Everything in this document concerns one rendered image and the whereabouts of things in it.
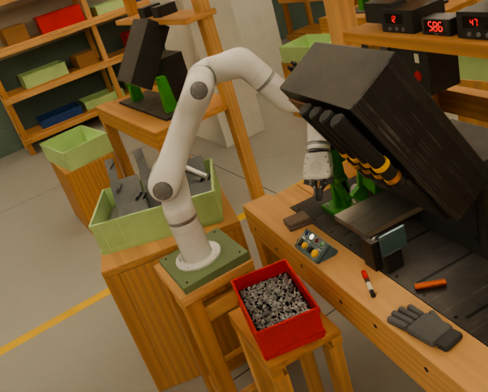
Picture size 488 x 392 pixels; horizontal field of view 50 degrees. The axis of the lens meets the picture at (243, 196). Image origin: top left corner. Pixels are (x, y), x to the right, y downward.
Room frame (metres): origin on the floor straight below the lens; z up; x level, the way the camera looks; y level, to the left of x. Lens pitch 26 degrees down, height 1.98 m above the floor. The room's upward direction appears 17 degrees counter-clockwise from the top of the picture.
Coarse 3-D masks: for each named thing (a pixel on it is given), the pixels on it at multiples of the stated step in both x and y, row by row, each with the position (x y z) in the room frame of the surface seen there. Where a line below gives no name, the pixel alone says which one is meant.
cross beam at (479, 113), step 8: (448, 88) 1.78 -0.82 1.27; (456, 88) 1.76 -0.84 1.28; (464, 88) 1.74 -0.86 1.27; (440, 96) 1.81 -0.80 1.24; (448, 96) 1.76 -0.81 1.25; (456, 96) 1.73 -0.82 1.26; (464, 96) 1.69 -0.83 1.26; (472, 96) 1.65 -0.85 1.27; (480, 96) 1.62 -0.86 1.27; (440, 104) 1.81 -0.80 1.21; (448, 104) 1.77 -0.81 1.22; (456, 104) 1.73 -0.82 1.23; (464, 104) 1.69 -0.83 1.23; (472, 104) 1.66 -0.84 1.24; (480, 104) 1.62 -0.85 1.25; (448, 112) 1.77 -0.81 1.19; (456, 112) 1.73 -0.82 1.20; (464, 112) 1.70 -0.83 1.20; (472, 112) 1.66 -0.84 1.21; (480, 112) 1.63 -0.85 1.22; (480, 120) 1.63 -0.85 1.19
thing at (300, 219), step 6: (288, 216) 1.84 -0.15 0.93; (294, 216) 1.83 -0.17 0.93; (300, 216) 1.81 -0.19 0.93; (306, 216) 1.80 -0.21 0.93; (288, 222) 1.79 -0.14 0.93; (294, 222) 1.78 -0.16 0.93; (300, 222) 1.78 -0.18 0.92; (306, 222) 1.78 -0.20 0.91; (312, 222) 1.78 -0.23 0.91; (288, 228) 1.79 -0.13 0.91; (294, 228) 1.77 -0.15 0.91
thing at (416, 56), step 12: (396, 48) 1.71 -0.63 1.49; (408, 60) 1.66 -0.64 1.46; (420, 60) 1.60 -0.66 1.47; (432, 60) 1.57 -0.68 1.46; (444, 60) 1.59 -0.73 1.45; (456, 60) 1.60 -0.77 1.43; (420, 72) 1.61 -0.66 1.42; (432, 72) 1.57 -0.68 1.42; (444, 72) 1.59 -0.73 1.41; (456, 72) 1.60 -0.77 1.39; (432, 84) 1.57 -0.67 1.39; (444, 84) 1.58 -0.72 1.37; (456, 84) 1.60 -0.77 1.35
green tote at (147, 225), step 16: (208, 160) 2.63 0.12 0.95; (208, 192) 2.22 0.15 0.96; (96, 208) 2.44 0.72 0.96; (160, 208) 2.24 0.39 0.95; (208, 208) 2.23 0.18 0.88; (96, 224) 2.26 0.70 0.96; (112, 224) 2.25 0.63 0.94; (128, 224) 2.25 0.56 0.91; (144, 224) 2.24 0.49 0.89; (160, 224) 2.24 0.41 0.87; (208, 224) 2.23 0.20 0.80; (112, 240) 2.25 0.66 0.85; (128, 240) 2.25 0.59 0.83; (144, 240) 2.24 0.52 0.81
